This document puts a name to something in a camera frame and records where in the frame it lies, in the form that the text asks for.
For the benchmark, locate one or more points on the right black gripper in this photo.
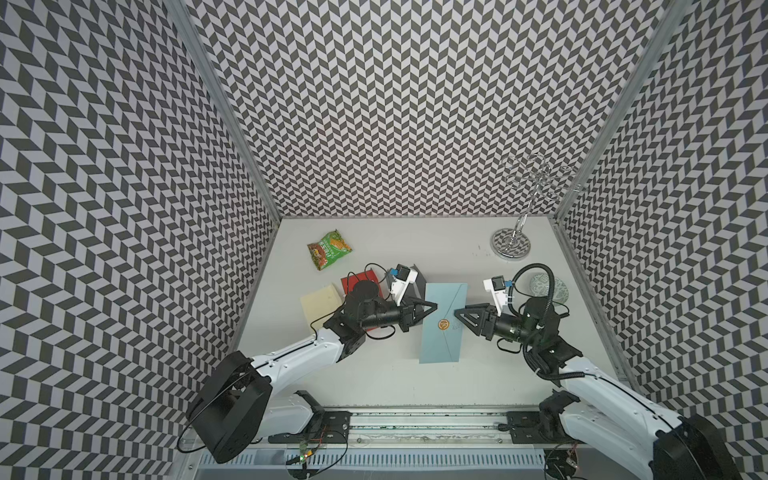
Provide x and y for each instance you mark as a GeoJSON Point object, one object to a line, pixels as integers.
{"type": "Point", "coordinates": [488, 314]}

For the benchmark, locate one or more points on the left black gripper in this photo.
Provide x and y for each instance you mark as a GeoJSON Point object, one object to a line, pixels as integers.
{"type": "Point", "coordinates": [409, 317]}

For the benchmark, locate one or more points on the light blue envelope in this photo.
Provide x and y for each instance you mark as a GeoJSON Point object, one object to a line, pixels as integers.
{"type": "Point", "coordinates": [441, 331]}

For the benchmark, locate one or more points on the red envelope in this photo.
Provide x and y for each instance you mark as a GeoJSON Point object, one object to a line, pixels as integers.
{"type": "Point", "coordinates": [363, 296]}

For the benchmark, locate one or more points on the cream yellow envelope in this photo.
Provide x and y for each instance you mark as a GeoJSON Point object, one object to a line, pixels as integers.
{"type": "Point", "coordinates": [320, 303]}

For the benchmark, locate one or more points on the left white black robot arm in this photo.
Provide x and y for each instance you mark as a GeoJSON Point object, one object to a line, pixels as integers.
{"type": "Point", "coordinates": [239, 401]}

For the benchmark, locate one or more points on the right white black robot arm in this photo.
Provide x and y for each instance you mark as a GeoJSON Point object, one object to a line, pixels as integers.
{"type": "Point", "coordinates": [645, 438]}

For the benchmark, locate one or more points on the green patterned ceramic dish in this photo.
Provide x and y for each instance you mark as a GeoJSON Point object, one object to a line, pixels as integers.
{"type": "Point", "coordinates": [539, 286]}

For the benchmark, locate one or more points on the chrome jewellery stand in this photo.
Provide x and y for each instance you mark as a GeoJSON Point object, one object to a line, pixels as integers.
{"type": "Point", "coordinates": [535, 182]}

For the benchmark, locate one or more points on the green snack bag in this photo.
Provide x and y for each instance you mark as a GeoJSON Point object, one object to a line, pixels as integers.
{"type": "Point", "coordinates": [328, 250]}

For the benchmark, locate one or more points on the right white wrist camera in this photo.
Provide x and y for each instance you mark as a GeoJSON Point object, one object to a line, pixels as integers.
{"type": "Point", "coordinates": [499, 288]}

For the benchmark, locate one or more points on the aluminium front rail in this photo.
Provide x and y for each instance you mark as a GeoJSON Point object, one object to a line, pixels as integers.
{"type": "Point", "coordinates": [447, 424]}

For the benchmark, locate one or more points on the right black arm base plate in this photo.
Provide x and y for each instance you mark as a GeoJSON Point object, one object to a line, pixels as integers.
{"type": "Point", "coordinates": [542, 426]}

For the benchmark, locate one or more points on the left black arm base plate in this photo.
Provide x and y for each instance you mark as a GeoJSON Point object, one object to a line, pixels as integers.
{"type": "Point", "coordinates": [324, 427]}

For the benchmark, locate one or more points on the right circuit board with wires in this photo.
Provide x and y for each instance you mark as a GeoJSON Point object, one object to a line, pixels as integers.
{"type": "Point", "coordinates": [562, 463]}

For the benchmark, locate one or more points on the circuit board with wires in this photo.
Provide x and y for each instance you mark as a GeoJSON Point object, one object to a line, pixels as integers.
{"type": "Point", "coordinates": [562, 463]}
{"type": "Point", "coordinates": [311, 461]}

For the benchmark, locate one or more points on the left circuit board with wires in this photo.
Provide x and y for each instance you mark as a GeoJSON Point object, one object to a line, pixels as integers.
{"type": "Point", "coordinates": [311, 461]}

